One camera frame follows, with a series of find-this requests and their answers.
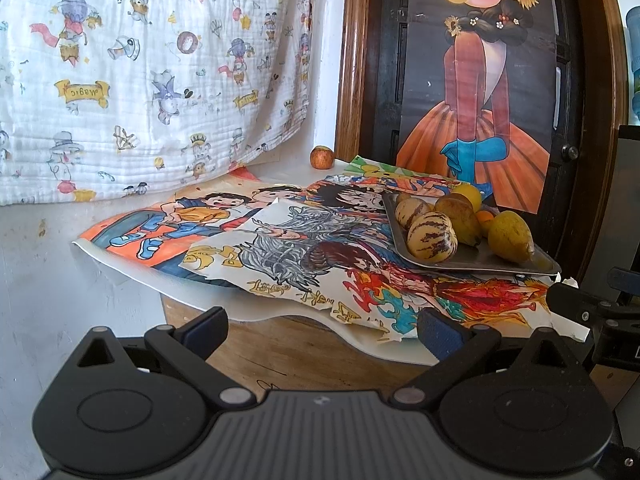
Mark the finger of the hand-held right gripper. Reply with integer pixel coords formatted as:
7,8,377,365
546,281,621,332

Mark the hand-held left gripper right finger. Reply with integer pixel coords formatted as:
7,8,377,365
392,307,588,408

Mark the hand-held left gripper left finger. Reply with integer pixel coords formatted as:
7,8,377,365
75,306,258,408

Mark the metal tray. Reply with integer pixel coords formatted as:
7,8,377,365
381,191,562,276

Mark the yellow-green mango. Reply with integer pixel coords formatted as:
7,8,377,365
487,210,535,263

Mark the boldly striped pepino melon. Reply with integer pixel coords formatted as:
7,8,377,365
406,225,458,264

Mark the brown-green mango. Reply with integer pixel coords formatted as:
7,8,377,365
434,193,482,247

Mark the pale pepino melon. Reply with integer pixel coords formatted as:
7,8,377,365
395,199,435,228

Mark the round yellow citrus fruit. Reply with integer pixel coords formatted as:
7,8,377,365
452,183,483,211

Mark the orange boys cartoon drawing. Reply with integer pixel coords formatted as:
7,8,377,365
72,185,301,293

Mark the grey-haired figure flame drawing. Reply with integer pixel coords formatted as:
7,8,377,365
180,199,592,348

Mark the yellow bear green drawing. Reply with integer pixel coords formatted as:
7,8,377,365
345,155,481,197

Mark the blue water bottle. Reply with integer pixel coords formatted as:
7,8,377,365
625,5,640,126

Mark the white cartoon printed blanket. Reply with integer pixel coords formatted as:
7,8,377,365
0,0,313,206

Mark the dark door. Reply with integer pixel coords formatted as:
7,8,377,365
372,0,626,281

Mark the wall poster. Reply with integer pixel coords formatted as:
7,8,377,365
396,0,558,216

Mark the brown wooden door frame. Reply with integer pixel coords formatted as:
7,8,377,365
334,0,381,161

